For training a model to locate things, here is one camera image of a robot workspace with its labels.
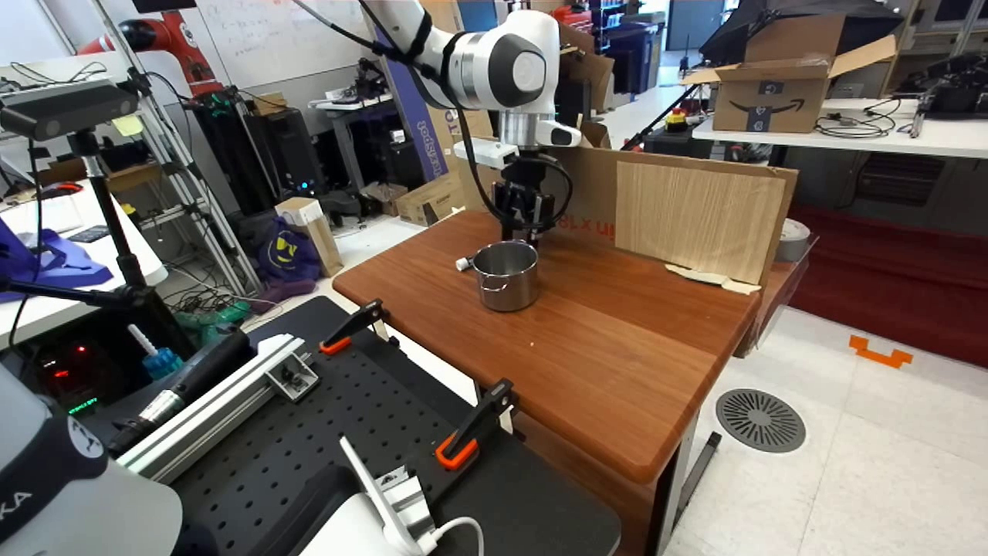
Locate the round floor drain grate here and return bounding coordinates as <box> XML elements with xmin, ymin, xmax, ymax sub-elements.
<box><xmin>716</xmin><ymin>389</ymin><xmax>806</xmax><ymax>453</ymax></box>

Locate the open cardboard box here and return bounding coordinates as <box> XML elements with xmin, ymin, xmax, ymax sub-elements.
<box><xmin>688</xmin><ymin>17</ymin><xmax>901</xmax><ymax>134</ymax></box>

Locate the black orange clamp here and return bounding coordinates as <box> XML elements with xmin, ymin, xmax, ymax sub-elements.
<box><xmin>431</xmin><ymin>379</ymin><xmax>513</xmax><ymax>472</ymax></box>
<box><xmin>319</xmin><ymin>300</ymin><xmax>388</xmax><ymax>355</ymax></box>

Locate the black camera tripod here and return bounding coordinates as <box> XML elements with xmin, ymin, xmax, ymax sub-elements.
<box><xmin>0</xmin><ymin>77</ymin><xmax>198</xmax><ymax>406</ymax></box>

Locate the aluminium extrusion rail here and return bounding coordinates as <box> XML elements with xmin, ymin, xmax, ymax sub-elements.
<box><xmin>116</xmin><ymin>334</ymin><xmax>319</xmax><ymax>482</ymax></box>

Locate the white table in background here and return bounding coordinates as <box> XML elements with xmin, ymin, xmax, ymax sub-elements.
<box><xmin>690</xmin><ymin>100</ymin><xmax>988</xmax><ymax>161</ymax></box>

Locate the purple cloth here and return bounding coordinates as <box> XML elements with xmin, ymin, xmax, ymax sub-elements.
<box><xmin>0</xmin><ymin>224</ymin><xmax>112</xmax><ymax>296</ymax></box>

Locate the small stainless steel pot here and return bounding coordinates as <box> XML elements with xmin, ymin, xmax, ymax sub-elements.
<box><xmin>454</xmin><ymin>242</ymin><xmax>540</xmax><ymax>311</ymax></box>

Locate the far black orange clamp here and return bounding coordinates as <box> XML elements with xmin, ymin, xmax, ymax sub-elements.
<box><xmin>319</xmin><ymin>300</ymin><xmax>388</xmax><ymax>355</ymax></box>

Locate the near black orange clamp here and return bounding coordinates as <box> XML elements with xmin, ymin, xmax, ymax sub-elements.
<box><xmin>431</xmin><ymin>379</ymin><xmax>513</xmax><ymax>472</ymax></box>

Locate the black white cap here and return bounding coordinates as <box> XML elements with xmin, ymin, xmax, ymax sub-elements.
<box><xmin>0</xmin><ymin>370</ymin><xmax>182</xmax><ymax>556</ymax></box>

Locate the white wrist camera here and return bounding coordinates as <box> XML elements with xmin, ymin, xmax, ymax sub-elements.
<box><xmin>454</xmin><ymin>140</ymin><xmax>519</xmax><ymax>170</ymax></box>

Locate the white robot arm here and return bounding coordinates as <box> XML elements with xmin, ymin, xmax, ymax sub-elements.
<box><xmin>357</xmin><ymin>0</ymin><xmax>583</xmax><ymax>242</ymax></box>

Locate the white cable with bracket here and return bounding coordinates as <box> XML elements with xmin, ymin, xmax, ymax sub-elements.
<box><xmin>335</xmin><ymin>434</ymin><xmax>488</xmax><ymax>556</ymax></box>

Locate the black perforated breadboard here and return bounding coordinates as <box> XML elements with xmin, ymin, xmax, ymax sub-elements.
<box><xmin>171</xmin><ymin>296</ymin><xmax>620</xmax><ymax>556</ymax></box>

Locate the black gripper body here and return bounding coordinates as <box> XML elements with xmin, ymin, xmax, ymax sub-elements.
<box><xmin>495</xmin><ymin>155</ymin><xmax>574</xmax><ymax>234</ymax></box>

